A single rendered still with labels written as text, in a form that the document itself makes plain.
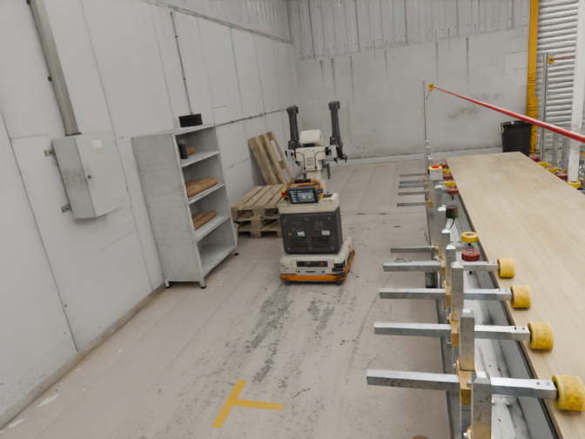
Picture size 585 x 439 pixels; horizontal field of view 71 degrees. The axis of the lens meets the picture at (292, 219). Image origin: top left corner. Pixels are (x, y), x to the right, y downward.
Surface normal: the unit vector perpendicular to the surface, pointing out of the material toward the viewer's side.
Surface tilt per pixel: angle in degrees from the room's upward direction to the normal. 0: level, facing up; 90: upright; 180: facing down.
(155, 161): 90
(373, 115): 90
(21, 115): 90
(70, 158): 90
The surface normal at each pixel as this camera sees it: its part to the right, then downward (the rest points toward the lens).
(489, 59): -0.26, 0.31
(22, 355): 0.96, -0.04
